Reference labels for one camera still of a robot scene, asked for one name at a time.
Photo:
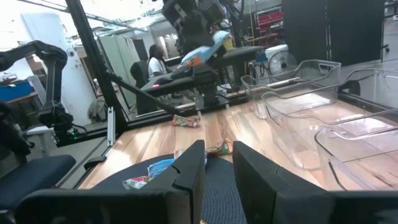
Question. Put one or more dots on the black aluminium rig frame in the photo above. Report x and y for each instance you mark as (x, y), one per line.
(93, 62)

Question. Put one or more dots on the silver aluminium bracket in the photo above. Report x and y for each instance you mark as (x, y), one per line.
(111, 127)

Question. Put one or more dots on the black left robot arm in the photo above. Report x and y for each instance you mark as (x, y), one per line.
(206, 87)

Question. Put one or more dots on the dark blue chair seat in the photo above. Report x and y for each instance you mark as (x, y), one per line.
(34, 177)

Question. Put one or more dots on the blue tabletop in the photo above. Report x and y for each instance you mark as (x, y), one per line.
(15, 90)

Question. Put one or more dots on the black edge clamp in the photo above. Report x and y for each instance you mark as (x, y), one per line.
(94, 161)

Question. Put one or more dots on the white floor fan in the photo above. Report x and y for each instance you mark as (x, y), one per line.
(281, 62)

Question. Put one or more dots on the grey cloth bundle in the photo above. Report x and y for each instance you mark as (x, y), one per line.
(97, 110)

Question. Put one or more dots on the black office chair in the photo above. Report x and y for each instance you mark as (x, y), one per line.
(139, 73)

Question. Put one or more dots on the black chair backrest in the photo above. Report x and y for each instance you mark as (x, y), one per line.
(12, 133)

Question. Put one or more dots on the round dark blue woven placemat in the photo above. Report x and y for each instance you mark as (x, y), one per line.
(222, 193)

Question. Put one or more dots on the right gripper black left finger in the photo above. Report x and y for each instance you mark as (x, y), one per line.
(174, 199)

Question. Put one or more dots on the black background robot arm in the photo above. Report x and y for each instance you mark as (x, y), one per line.
(53, 81)

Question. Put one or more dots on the red storage rack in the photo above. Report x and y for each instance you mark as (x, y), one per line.
(269, 18)

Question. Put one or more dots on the person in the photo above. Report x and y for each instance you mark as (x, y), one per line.
(155, 65)

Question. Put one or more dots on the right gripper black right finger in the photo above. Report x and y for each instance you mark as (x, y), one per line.
(280, 199)

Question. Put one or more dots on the pale green partition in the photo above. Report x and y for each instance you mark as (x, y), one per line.
(119, 62)

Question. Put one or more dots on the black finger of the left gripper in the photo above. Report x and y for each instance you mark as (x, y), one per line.
(220, 53)
(194, 40)

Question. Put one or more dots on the red and green granola bar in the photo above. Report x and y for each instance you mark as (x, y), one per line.
(219, 148)

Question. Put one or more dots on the white door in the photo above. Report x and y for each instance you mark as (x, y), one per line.
(74, 87)

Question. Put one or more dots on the clear plastic bin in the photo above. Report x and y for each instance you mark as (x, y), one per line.
(323, 71)
(342, 155)
(280, 124)

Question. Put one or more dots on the black room divider panel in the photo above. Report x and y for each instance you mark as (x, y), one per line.
(342, 31)

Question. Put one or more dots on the white box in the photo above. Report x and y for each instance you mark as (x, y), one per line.
(275, 49)

